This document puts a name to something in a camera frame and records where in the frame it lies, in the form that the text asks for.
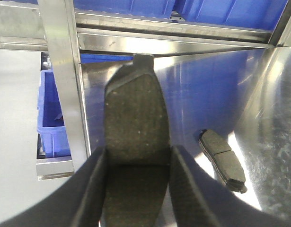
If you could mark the lower blue plastic bin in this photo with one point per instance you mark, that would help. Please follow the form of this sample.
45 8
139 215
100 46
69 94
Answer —
50 124

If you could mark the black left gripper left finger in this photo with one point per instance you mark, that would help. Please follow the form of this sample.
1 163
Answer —
77 203

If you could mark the stainless steel rack frame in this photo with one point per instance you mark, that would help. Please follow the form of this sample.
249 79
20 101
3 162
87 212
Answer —
208 73

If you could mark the blue plastic bin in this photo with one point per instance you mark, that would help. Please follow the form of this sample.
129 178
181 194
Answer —
256 14
50 124
145 8

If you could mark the brake pad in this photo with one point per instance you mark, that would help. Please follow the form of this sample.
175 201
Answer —
137 138
224 160

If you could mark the right blue plastic bin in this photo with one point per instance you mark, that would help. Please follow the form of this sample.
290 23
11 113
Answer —
256 14

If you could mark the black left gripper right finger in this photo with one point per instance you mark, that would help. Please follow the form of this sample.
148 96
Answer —
200 201

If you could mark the left blue plastic bin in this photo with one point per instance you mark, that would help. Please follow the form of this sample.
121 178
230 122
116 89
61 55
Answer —
145 8

